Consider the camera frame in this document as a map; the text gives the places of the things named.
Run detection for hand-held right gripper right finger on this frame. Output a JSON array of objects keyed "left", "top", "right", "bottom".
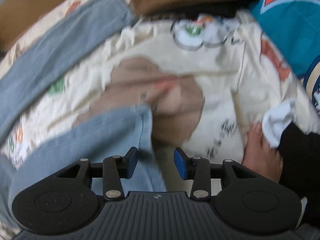
[{"left": 174, "top": 147, "right": 254, "bottom": 200}]

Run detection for person's foot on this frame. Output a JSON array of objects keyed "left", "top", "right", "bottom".
[{"left": 242, "top": 123, "right": 284, "bottom": 184}]

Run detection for brown cardboard sheet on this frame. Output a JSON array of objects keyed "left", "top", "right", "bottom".
[{"left": 0, "top": 0, "right": 118, "bottom": 52}]

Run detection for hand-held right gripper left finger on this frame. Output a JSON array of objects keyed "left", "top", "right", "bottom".
[{"left": 56, "top": 147, "right": 138, "bottom": 200}]

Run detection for blue denim jeans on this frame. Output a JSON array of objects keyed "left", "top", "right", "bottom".
[{"left": 0, "top": 0, "right": 168, "bottom": 230}]

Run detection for teal printed cloth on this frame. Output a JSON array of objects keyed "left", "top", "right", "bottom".
[{"left": 250, "top": 0, "right": 320, "bottom": 115}]

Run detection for bear printed cream bedsheet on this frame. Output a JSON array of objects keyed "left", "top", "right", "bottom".
[{"left": 0, "top": 0, "right": 313, "bottom": 170}]

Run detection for white sock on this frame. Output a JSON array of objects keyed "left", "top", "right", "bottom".
[{"left": 262, "top": 99, "right": 297, "bottom": 148}]

